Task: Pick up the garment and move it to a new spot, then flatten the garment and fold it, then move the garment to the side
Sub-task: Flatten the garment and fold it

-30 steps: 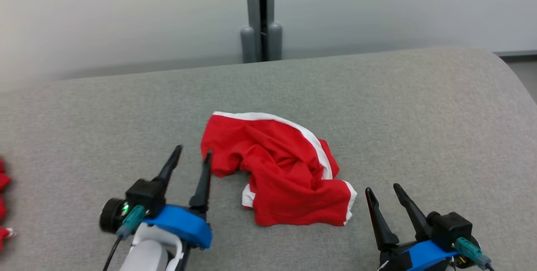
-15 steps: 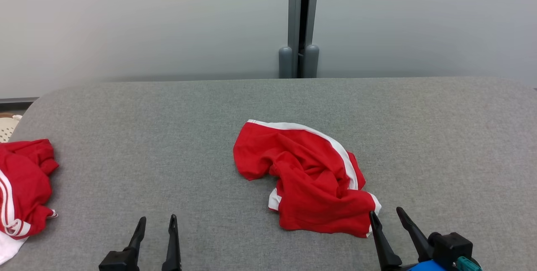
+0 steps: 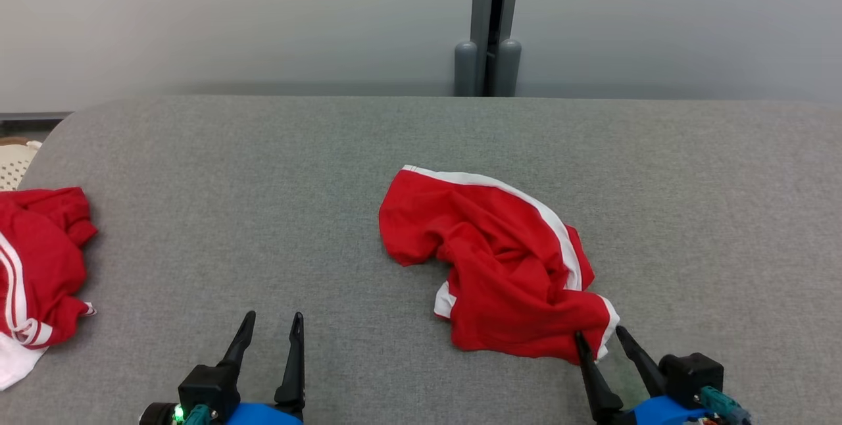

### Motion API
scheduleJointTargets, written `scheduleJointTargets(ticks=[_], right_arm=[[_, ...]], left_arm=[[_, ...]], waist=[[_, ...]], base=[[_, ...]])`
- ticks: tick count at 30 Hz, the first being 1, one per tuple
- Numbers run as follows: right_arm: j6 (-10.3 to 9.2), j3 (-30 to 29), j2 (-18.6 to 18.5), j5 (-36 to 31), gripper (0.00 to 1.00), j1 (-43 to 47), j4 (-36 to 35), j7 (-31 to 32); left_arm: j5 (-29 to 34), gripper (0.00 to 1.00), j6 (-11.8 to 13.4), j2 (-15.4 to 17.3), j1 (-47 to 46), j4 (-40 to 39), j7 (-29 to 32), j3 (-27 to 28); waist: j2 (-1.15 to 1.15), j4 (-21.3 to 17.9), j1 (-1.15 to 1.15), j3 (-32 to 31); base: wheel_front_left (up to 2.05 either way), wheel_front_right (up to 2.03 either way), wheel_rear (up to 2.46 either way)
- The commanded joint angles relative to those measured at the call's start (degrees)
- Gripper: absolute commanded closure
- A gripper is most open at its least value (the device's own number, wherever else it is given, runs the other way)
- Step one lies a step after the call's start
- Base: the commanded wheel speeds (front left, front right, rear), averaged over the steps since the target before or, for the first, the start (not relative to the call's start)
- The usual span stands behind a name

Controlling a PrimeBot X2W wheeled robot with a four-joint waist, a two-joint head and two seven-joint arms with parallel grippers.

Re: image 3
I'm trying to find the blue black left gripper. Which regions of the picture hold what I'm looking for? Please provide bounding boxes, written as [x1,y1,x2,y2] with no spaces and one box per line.
[219,311,307,425]

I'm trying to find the teal right cable connector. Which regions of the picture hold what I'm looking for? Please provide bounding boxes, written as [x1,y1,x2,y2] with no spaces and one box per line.
[699,386,754,425]

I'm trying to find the red basketball jersey white sleeves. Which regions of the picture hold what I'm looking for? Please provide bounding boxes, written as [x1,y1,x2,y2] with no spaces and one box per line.
[0,186,99,391]

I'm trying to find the cream perforated laundry basket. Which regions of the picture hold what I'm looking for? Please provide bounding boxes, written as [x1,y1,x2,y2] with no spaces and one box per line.
[0,139,43,191]

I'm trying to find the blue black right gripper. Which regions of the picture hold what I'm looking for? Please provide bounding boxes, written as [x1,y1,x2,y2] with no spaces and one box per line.
[574,326,715,425]

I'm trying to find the black cylindrical left gripper knob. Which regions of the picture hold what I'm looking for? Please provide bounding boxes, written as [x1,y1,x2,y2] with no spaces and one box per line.
[138,402,180,425]

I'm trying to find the red shorts with white stripe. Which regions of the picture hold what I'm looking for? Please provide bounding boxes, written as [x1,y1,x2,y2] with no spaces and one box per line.
[378,165,620,365]

